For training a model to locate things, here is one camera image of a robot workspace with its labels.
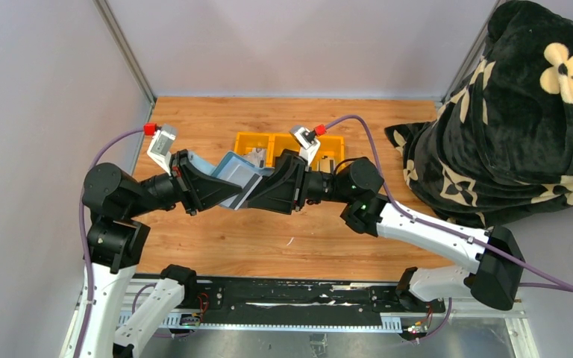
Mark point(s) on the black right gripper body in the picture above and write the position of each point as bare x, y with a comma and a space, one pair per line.
322, 186

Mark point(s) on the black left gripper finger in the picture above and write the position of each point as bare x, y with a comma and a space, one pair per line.
201, 192
195, 165

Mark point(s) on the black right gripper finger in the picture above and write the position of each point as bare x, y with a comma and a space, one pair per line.
277, 193
289, 161

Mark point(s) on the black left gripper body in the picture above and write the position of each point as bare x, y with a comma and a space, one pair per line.
162, 190

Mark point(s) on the grey white credit card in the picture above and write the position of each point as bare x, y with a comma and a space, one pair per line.
257, 157

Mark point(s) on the blue leather card holder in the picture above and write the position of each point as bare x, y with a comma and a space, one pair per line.
235, 169

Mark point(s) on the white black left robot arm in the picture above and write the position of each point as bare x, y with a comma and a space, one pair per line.
113, 247

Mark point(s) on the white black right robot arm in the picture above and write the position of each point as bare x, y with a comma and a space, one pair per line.
485, 261

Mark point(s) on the yellow plastic compartment tray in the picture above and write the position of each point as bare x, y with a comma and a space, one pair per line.
330, 153

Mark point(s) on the black floral fleece blanket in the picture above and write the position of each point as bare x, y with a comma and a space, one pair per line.
501, 147

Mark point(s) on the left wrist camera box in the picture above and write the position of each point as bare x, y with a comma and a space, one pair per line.
162, 138

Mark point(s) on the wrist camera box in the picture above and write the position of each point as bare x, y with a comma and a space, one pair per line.
308, 141
162, 138

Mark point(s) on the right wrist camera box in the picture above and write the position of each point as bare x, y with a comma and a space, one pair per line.
308, 141

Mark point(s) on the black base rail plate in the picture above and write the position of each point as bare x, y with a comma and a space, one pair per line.
301, 303

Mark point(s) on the aluminium frame post left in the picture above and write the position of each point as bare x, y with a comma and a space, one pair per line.
113, 26

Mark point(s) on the aluminium frame post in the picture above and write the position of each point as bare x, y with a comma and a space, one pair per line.
471, 57
113, 26

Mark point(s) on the aluminium frame post right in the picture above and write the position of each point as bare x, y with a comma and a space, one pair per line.
471, 57

